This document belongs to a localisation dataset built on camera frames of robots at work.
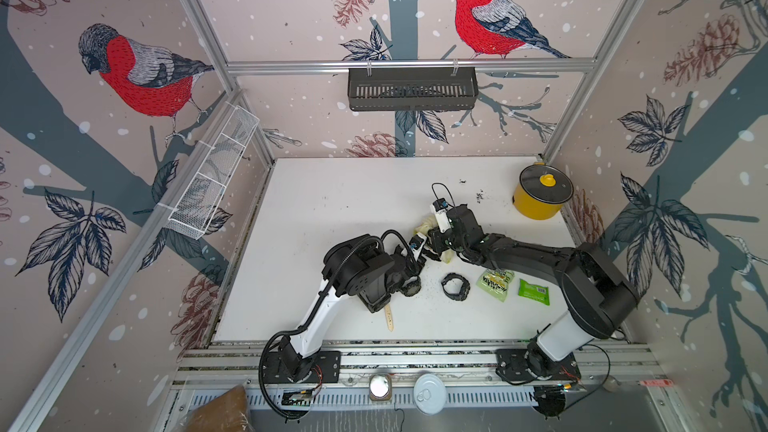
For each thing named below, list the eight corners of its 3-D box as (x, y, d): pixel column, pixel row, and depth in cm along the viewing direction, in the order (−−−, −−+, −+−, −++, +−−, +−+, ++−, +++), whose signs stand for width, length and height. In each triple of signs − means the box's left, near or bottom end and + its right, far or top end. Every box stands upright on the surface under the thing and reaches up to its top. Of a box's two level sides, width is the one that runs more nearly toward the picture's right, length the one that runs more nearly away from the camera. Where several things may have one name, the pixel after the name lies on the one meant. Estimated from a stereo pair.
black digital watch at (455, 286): (456, 306, 85) (459, 302, 82) (437, 285, 89) (438, 280, 86) (472, 292, 88) (474, 287, 85) (452, 272, 92) (454, 266, 89)
